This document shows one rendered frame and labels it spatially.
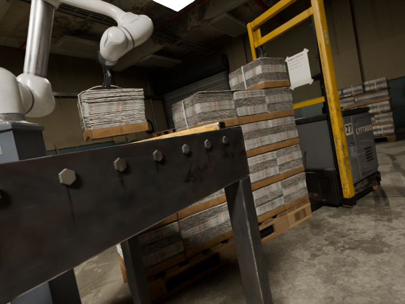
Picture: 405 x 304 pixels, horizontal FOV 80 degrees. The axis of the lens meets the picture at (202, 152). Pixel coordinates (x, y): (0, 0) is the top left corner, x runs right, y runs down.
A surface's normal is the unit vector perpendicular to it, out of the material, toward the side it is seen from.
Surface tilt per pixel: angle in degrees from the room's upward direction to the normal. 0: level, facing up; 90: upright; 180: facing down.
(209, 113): 90
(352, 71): 90
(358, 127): 90
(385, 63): 90
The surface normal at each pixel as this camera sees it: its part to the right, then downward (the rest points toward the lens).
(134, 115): 0.55, 0.15
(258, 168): 0.52, -0.07
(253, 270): -0.58, 0.16
